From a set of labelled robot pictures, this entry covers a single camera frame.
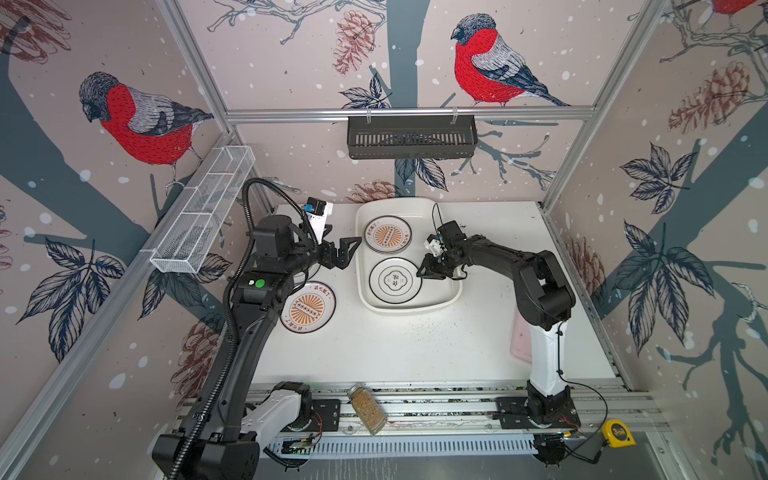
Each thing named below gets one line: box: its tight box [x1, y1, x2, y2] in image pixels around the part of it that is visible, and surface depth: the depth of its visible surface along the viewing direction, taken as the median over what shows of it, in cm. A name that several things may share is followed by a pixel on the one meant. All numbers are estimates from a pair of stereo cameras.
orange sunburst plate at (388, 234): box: [364, 215, 412, 254], surface depth 112 cm
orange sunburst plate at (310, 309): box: [280, 281, 337, 334], surface depth 94 cm
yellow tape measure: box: [602, 419, 637, 448], surface depth 70 cm
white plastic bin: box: [354, 197, 463, 314], surface depth 98 cm
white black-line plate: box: [368, 257, 423, 304], surface depth 100 cm
